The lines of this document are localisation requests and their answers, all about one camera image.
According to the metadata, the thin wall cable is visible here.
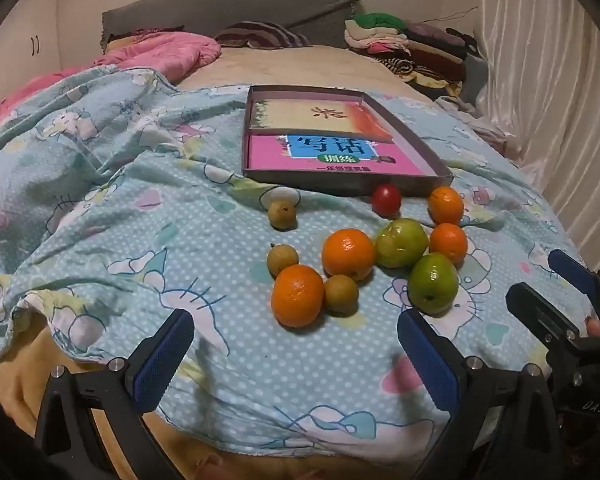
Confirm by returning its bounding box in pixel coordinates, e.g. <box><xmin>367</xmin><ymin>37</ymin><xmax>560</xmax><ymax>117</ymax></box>
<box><xmin>420</xmin><ymin>6</ymin><xmax>480</xmax><ymax>26</ymax></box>

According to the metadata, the dark patterned pillow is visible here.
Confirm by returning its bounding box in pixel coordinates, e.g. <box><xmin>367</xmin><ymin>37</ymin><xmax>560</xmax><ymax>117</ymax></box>
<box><xmin>105</xmin><ymin>25</ymin><xmax>186</xmax><ymax>42</ymax></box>

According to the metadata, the white cloth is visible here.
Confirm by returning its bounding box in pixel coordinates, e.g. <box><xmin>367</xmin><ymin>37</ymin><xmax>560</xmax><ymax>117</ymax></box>
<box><xmin>435</xmin><ymin>95</ymin><xmax>506</xmax><ymax>131</ymax></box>

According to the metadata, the yellow blanket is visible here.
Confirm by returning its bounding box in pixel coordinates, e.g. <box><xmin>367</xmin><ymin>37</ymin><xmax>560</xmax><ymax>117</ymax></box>
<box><xmin>0</xmin><ymin>320</ymin><xmax>481</xmax><ymax>480</ymax></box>

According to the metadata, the shallow cardboard box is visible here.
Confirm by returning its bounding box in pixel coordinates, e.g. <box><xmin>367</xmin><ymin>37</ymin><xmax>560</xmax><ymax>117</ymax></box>
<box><xmin>242</xmin><ymin>85</ymin><xmax>454</xmax><ymax>197</ymax></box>

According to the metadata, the red tomato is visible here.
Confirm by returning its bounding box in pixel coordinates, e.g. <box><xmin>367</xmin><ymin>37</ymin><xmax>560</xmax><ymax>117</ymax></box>
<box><xmin>371</xmin><ymin>183</ymin><xmax>402</xmax><ymax>218</ymax></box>

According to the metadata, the large orange mandarin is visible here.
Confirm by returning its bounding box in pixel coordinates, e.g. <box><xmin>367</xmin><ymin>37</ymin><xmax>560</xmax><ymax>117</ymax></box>
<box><xmin>321</xmin><ymin>228</ymin><xmax>377</xmax><ymax>282</ymax></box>

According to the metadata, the grey headboard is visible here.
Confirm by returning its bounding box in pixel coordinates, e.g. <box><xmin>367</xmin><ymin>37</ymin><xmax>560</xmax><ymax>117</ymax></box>
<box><xmin>101</xmin><ymin>0</ymin><xmax>363</xmax><ymax>53</ymax></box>

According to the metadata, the pile of folded clothes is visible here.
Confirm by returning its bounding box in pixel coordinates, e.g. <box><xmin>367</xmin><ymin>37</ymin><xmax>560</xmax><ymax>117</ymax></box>
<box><xmin>344</xmin><ymin>12</ymin><xmax>473</xmax><ymax>98</ymax></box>

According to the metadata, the green jujube fruit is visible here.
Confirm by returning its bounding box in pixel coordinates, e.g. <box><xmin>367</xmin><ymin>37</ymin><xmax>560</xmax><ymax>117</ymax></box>
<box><xmin>376</xmin><ymin>218</ymin><xmax>429</xmax><ymax>269</ymax></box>
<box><xmin>407</xmin><ymin>253</ymin><xmax>459</xmax><ymax>316</ymax></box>

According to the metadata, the grey cushion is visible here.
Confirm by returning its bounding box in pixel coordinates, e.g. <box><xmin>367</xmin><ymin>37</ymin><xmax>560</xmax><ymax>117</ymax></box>
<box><xmin>462</xmin><ymin>55</ymin><xmax>489</xmax><ymax>106</ymax></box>

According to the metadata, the white satin curtain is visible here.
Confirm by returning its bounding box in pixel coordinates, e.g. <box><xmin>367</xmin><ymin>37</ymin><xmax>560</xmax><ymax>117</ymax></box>
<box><xmin>472</xmin><ymin>0</ymin><xmax>600</xmax><ymax>281</ymax></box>

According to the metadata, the pink quilt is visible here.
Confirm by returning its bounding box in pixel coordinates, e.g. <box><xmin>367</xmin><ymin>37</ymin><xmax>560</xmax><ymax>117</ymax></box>
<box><xmin>0</xmin><ymin>31</ymin><xmax>222</xmax><ymax>141</ymax></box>

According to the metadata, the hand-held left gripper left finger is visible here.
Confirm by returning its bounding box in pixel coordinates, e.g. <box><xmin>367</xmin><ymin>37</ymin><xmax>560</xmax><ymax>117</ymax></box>
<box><xmin>32</xmin><ymin>308</ymin><xmax>196</xmax><ymax>480</ymax></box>

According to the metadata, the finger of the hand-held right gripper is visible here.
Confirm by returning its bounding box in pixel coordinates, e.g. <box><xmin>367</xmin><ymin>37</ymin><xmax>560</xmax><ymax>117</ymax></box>
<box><xmin>505</xmin><ymin>282</ymin><xmax>582</xmax><ymax>357</ymax></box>
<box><xmin>548</xmin><ymin>248</ymin><xmax>600</xmax><ymax>322</ymax></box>

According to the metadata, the striped pillow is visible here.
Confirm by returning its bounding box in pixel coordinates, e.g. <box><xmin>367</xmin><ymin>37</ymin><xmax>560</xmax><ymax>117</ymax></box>
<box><xmin>215</xmin><ymin>21</ymin><xmax>312</xmax><ymax>51</ymax></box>

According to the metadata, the pink floral cloth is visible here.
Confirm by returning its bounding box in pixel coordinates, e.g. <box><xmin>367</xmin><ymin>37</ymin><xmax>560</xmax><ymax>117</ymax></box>
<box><xmin>470</xmin><ymin>125</ymin><xmax>521</xmax><ymax>161</ymax></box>

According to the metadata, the pink and blue book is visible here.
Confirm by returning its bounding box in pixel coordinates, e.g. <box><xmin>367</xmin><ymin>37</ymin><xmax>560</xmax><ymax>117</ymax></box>
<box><xmin>247</xmin><ymin>132</ymin><xmax>426</xmax><ymax>177</ymax></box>

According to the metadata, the black bag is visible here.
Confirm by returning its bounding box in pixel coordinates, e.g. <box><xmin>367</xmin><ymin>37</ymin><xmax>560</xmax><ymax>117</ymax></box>
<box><xmin>445</xmin><ymin>27</ymin><xmax>479</xmax><ymax>54</ymax></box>

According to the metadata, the white wardrobe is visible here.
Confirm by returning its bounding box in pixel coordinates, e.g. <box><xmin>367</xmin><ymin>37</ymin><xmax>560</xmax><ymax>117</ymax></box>
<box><xmin>0</xmin><ymin>0</ymin><xmax>61</xmax><ymax>96</ymax></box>

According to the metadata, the blue cartoon printed blanket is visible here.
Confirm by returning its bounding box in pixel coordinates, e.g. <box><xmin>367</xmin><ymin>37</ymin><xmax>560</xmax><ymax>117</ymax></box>
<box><xmin>0</xmin><ymin>67</ymin><xmax>588</xmax><ymax>456</ymax></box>

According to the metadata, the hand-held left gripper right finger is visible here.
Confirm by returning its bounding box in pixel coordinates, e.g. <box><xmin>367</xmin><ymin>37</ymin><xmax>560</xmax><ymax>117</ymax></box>
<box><xmin>396</xmin><ymin>308</ymin><xmax>564</xmax><ymax>480</ymax></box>

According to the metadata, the beige and orange book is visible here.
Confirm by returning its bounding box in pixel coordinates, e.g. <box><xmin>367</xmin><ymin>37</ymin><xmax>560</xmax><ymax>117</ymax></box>
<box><xmin>250</xmin><ymin>99</ymin><xmax>395</xmax><ymax>143</ymax></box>

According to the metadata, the beige bed sheet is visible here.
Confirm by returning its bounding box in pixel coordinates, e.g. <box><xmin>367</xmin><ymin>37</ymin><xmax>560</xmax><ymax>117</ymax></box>
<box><xmin>175</xmin><ymin>42</ymin><xmax>431</xmax><ymax>106</ymax></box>

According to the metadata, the small brown fruit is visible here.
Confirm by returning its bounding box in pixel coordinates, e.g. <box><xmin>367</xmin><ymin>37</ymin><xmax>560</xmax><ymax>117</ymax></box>
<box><xmin>323</xmin><ymin>274</ymin><xmax>359</xmax><ymax>315</ymax></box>
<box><xmin>267</xmin><ymin>199</ymin><xmax>297</xmax><ymax>231</ymax></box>
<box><xmin>266</xmin><ymin>244</ymin><xmax>300</xmax><ymax>278</ymax></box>

